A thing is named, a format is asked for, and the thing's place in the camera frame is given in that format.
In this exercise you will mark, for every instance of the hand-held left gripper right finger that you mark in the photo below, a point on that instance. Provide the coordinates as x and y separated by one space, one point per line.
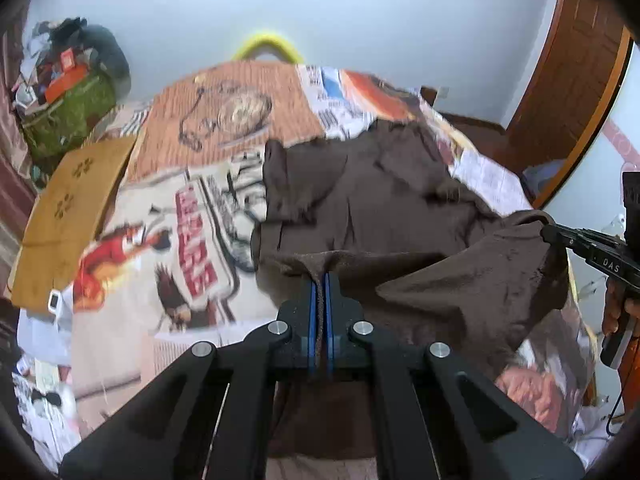
330 310

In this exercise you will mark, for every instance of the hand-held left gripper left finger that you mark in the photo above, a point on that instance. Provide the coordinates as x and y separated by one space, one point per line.
313 310

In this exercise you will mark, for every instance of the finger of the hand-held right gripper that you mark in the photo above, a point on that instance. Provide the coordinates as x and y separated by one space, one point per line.
562 236

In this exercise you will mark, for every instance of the brown garment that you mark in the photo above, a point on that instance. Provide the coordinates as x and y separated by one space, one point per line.
400 200

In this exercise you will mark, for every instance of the person's right hand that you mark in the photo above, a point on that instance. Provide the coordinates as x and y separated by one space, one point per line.
611 310

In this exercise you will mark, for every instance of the printed blanket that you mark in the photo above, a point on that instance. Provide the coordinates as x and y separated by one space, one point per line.
200 240

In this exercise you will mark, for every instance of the brown wooden door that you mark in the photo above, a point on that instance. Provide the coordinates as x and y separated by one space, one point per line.
575 85

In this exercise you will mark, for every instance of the small white gadget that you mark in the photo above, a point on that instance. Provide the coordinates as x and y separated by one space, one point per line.
54 301

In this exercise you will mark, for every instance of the yellow wooden board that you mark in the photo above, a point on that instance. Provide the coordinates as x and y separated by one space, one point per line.
65 210

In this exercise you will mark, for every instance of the yellow hoop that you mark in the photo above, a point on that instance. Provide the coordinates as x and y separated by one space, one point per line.
265 40

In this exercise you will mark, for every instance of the green bag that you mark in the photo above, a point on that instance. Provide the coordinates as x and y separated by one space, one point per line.
70 110

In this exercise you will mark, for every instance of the striped pink curtain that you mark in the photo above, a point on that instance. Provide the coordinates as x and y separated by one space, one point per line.
10 185

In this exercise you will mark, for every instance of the grey bag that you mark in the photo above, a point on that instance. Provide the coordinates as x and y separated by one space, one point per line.
107 50

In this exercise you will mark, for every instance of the orange box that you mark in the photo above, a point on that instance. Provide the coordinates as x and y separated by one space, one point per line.
65 77

